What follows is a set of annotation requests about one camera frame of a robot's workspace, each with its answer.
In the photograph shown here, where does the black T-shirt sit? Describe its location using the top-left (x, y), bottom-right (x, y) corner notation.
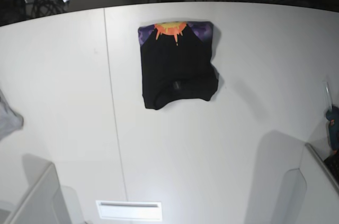
top-left (138, 21), bottom-right (219, 110)

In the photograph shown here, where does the grey cloth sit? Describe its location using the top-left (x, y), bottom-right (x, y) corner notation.
top-left (0, 92), bottom-right (24, 140)

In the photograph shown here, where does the white left bin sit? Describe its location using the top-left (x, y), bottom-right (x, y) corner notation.
top-left (1, 154), bottom-right (85, 223)

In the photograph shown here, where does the white bin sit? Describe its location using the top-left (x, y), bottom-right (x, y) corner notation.
top-left (274, 144), bottom-right (338, 223)
top-left (1, 154), bottom-right (85, 223)

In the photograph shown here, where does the blue glue gun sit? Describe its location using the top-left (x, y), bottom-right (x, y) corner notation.
top-left (323, 81), bottom-right (338, 155)

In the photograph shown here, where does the black keyboard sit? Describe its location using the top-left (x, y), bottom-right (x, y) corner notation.
top-left (324, 153), bottom-right (339, 183)

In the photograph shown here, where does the white right bin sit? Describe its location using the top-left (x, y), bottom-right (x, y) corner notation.
top-left (274, 144), bottom-right (338, 223)

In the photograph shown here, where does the coiled black cable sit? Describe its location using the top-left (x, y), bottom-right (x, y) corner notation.
top-left (31, 0), bottom-right (67, 19)

